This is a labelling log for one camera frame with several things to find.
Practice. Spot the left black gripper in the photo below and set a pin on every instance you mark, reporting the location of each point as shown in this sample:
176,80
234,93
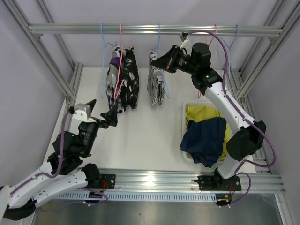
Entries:
110,116

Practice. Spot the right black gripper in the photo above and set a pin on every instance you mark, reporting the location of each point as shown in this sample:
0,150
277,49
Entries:
167,61

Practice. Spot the pink wire hanger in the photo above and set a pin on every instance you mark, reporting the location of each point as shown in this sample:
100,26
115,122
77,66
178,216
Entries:
208,43
119,86

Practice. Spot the white newspaper print trousers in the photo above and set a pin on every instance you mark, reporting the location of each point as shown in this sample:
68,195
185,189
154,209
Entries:
156,83

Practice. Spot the black white floral trousers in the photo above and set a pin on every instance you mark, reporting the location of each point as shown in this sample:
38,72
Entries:
130,77

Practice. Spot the light blue wire hanger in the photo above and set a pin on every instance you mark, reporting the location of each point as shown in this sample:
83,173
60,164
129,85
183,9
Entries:
103,83
229,48

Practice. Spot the navy blue trousers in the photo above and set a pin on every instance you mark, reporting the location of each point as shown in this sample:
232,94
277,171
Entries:
204,140

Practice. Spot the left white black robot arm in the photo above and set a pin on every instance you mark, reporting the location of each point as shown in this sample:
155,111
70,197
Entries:
61,172

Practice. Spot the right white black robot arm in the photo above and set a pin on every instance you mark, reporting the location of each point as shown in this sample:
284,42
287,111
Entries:
248,134

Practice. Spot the purple grey patterned trousers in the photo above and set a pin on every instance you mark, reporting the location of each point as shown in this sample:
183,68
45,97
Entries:
111,79

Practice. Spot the white plastic basket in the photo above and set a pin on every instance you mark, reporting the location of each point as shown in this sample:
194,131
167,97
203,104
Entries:
203,102

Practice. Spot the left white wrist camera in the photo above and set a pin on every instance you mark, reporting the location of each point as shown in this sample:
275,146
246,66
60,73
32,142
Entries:
82,112

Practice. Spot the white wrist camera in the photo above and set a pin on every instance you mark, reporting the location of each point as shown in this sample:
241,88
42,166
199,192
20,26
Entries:
185,41
82,112

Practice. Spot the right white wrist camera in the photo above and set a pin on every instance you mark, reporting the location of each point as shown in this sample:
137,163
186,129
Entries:
185,41

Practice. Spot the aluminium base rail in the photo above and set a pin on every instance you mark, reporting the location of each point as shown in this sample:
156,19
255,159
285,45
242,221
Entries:
183,182

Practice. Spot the slotted cable duct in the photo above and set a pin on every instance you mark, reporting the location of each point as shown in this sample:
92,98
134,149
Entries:
145,196

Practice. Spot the aluminium hanging rail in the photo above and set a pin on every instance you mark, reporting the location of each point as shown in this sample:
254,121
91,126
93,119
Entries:
146,29

